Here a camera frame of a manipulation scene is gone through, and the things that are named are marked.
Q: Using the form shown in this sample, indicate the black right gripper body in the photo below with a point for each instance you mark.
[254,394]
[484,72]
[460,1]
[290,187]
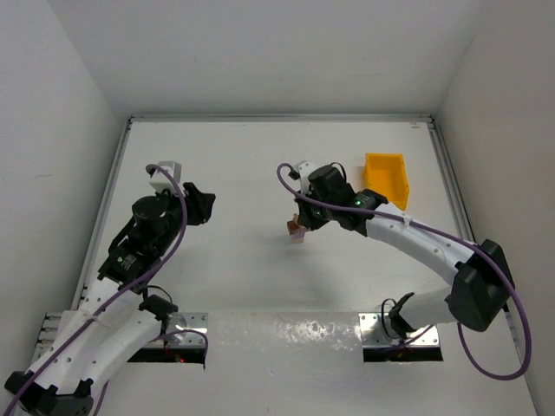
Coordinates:
[307,215]

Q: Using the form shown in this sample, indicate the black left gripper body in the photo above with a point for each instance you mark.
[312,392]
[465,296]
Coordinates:
[191,204]

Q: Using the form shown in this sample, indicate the brown rectangular wooden block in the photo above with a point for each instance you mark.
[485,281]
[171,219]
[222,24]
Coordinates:
[293,227]

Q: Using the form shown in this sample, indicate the yellow plastic bin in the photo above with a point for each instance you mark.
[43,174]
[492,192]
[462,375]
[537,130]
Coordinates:
[385,173]

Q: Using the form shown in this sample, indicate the helicopter shaped wooden piece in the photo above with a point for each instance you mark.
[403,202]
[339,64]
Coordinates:
[296,220]

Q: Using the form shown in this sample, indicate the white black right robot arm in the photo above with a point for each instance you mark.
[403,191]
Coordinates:
[475,293]

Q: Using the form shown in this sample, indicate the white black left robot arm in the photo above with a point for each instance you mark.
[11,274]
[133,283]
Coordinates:
[117,316]

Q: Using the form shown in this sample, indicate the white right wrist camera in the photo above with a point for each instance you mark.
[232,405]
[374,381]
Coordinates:
[300,172]

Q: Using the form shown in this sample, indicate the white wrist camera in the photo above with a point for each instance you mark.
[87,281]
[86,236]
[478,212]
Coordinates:
[300,172]
[166,177]

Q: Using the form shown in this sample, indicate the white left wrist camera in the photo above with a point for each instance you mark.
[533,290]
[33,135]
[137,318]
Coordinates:
[166,177]

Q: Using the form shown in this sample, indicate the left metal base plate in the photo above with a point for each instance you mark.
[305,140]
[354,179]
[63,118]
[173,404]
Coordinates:
[182,330]

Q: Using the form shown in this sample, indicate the metal base plate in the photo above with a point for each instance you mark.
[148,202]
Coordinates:
[373,335]
[182,330]

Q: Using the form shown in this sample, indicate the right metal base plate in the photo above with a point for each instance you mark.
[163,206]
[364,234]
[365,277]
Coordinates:
[373,335]

